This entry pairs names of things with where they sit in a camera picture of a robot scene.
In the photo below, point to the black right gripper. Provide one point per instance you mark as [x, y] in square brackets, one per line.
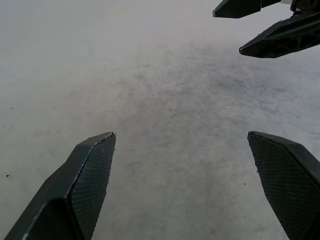
[307, 5]

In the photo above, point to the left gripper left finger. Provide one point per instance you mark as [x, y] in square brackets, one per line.
[75, 187]

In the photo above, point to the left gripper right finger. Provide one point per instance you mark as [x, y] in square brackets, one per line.
[287, 180]

